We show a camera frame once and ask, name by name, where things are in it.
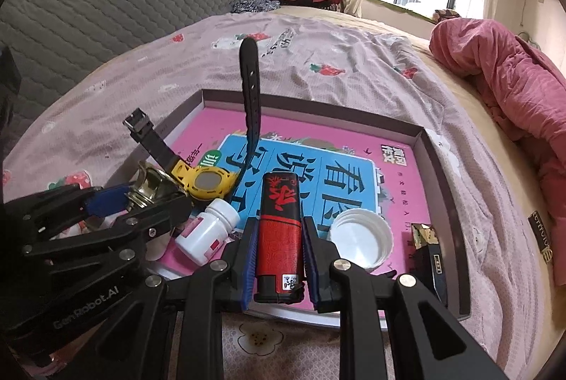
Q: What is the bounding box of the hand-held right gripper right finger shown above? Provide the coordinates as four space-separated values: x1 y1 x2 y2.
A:
303 216 507 380

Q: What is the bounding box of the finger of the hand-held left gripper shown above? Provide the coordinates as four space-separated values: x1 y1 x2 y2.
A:
4 183 135 231
22 193 194 271

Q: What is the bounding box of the yellow watch with black strap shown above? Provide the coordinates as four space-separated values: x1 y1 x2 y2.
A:
123 37 261 201

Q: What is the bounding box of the pink quilt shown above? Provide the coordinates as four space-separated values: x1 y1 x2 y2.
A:
429 18 566 204

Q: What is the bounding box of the blue patterned cloth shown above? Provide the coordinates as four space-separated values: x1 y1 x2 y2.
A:
231 0 281 14

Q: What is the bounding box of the red and black lighter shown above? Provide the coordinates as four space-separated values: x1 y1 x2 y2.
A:
253 172 307 305

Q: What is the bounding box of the shallow grey cardboard box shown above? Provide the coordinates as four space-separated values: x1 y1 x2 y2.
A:
104 87 472 321

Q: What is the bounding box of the white plastic bottle cap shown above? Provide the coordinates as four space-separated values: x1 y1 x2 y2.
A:
327 209 394 272

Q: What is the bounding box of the white pill bottle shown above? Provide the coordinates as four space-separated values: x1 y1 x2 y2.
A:
174 198 242 267

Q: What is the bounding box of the grey quilted headboard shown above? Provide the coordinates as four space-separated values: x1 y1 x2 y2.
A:
0 0 261 129

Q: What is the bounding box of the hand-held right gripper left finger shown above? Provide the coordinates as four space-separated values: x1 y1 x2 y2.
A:
91 218 259 380

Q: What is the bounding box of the purple strawberry print bed sheet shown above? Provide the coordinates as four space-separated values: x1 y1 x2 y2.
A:
0 13 544 380

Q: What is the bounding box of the black and gold small box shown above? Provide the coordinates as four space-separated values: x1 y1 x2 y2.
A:
410 222 448 301

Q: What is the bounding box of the pink and blue book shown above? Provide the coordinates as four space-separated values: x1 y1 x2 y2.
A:
155 106 443 314

